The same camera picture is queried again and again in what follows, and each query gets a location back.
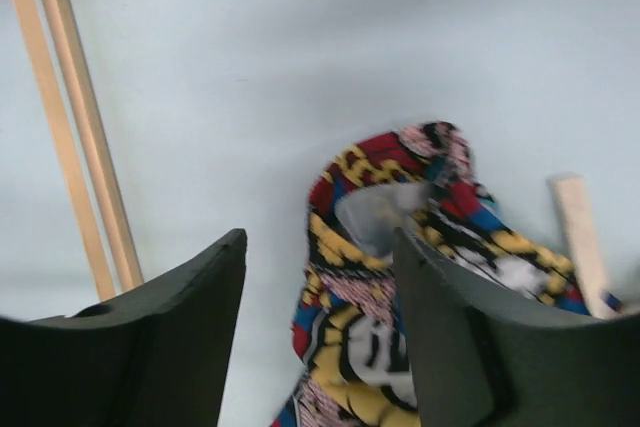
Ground wooden clothes rack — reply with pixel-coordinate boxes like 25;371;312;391
12;0;143;300

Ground comic print shorts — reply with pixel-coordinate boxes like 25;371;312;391
269;119;626;427

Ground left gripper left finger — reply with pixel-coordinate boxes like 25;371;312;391
1;229;247;426

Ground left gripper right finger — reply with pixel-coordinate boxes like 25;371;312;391
393;230;639;427

